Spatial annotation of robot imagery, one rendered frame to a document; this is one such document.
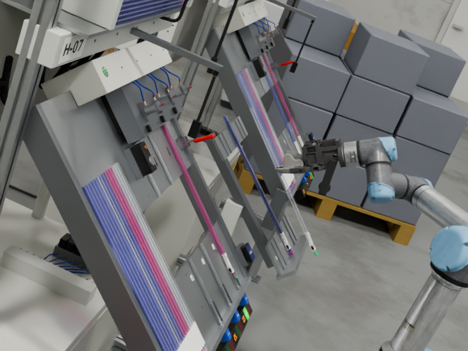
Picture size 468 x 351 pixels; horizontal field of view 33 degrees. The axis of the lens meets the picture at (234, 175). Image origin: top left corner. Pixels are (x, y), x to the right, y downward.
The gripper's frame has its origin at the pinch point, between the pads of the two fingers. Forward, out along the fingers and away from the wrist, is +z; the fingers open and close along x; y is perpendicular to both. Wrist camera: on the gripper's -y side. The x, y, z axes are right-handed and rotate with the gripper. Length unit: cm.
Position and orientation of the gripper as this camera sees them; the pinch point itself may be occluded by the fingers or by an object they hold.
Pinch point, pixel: (280, 170)
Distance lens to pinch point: 244.1
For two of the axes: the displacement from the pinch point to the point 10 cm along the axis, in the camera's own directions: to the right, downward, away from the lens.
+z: -9.6, 1.3, 2.7
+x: -2.2, 2.8, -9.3
